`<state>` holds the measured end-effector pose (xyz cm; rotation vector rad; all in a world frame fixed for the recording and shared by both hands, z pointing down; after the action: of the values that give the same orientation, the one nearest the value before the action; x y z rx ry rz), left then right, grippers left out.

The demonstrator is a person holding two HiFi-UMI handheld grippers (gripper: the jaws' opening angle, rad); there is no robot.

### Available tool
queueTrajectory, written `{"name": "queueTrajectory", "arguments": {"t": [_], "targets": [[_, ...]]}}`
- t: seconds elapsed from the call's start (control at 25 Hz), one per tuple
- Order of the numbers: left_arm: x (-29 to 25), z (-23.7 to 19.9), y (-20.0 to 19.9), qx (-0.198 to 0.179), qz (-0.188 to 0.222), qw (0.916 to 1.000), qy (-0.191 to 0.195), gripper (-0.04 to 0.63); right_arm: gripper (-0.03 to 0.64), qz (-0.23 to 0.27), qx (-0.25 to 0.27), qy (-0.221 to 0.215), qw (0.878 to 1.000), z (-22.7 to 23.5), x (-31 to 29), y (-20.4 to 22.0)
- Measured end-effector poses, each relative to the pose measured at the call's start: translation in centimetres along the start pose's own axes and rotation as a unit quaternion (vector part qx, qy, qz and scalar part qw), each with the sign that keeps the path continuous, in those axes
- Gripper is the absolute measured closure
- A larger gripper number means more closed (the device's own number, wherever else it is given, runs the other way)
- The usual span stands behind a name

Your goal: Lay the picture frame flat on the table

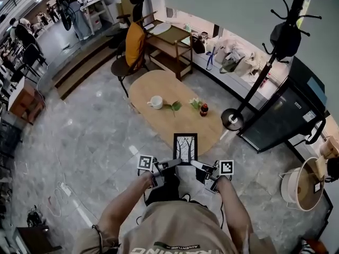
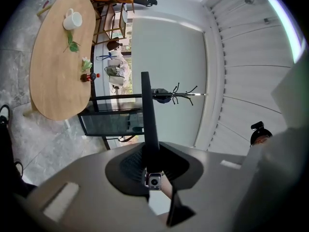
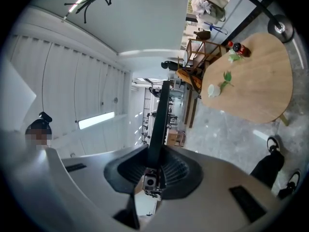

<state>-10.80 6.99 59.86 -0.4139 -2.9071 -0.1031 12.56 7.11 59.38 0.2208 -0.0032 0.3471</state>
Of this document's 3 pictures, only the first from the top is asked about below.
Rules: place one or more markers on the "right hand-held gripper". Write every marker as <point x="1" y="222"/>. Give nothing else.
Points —
<point x="226" y="167"/>

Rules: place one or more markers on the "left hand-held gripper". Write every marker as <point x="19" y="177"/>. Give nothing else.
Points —
<point x="145" y="163"/>

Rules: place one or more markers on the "black picture frame tree print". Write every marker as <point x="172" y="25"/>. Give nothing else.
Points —
<point x="185" y="148"/>

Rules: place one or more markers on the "person's right forearm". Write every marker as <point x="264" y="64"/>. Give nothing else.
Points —
<point x="233" y="208"/>

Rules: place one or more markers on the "person's left forearm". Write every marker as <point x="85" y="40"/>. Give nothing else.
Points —
<point x="124" y="202"/>

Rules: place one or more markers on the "person's black trousers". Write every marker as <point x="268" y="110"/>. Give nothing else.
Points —
<point x="164" y="192"/>

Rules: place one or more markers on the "dark bottle red cap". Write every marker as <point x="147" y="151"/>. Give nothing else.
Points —
<point x="204" y="110"/>

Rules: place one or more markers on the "green leaf sprig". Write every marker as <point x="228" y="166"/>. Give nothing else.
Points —
<point x="175" y="106"/>

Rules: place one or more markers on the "small white flower plant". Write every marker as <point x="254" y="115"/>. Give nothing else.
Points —
<point x="195" y="103"/>

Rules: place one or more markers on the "white mug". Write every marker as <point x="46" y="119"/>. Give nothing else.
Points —
<point x="156" y="102"/>

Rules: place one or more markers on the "person's beige shirt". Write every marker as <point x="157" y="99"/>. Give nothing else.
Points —
<point x="180" y="226"/>

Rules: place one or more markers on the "oval wooden table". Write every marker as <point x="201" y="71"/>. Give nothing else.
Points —
<point x="159" y="89"/>

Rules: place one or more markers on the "white low bench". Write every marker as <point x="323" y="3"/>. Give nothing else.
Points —
<point x="227" y="81"/>

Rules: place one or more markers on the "black glass-door cabinet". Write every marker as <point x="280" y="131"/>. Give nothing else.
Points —
<point x="280" y="115"/>

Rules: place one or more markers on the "black coat rack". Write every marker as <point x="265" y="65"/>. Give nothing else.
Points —
<point x="258" y="81"/>

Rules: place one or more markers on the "green bag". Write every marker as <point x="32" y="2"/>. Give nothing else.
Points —
<point x="231" y="65"/>

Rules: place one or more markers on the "white round side table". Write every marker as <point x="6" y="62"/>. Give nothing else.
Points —
<point x="304" y="186"/>

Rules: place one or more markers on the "dark wooden chair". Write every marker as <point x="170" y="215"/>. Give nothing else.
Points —
<point x="121" y="67"/>

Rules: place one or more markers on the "white power strip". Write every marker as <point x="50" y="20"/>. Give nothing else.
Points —
<point x="65" y="189"/>

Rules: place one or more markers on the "white tote bag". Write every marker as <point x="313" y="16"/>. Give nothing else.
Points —
<point x="227" y="49"/>

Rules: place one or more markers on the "black handbag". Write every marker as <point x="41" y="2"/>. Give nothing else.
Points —
<point x="198" y="45"/>

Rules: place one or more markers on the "yellow cushion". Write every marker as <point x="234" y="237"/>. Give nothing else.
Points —
<point x="134" y="45"/>

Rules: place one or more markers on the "wooden trolley cart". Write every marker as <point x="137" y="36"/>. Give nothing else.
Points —
<point x="169" y="36"/>

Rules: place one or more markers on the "light wooden figure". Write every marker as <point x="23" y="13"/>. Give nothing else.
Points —
<point x="328" y="145"/>

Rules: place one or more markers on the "wooden steps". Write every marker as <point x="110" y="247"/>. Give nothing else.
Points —
<point x="79" y="62"/>

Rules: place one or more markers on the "black cap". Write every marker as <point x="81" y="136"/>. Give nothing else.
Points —
<point x="286" y="40"/>

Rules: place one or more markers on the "black low box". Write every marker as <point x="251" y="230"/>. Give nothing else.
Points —
<point x="34" y="238"/>

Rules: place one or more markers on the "brown wooden cabinet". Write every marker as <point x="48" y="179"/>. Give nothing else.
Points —
<point x="26" y="102"/>

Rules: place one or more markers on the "olive green armchair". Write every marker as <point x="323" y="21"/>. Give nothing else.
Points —
<point x="124" y="7"/>

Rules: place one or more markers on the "white desk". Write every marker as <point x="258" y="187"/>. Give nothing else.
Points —
<point x="96" y="7"/>

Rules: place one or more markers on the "black office chair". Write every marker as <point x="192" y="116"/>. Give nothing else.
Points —
<point x="31" y="55"/>

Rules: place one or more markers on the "black standing fan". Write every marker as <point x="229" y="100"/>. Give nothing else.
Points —
<point x="64" y="12"/>

